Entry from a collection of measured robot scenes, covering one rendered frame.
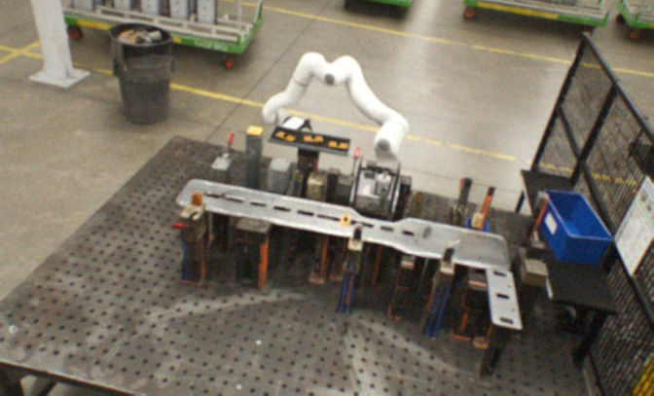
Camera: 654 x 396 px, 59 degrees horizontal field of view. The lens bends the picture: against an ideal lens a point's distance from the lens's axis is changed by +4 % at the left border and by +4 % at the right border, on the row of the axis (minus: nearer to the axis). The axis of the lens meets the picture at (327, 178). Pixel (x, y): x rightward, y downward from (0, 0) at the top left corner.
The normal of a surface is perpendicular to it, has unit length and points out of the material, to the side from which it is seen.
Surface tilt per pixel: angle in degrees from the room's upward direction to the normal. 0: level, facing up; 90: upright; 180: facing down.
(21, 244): 0
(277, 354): 0
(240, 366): 0
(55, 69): 89
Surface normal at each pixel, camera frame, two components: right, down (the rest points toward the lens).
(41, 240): 0.11, -0.83
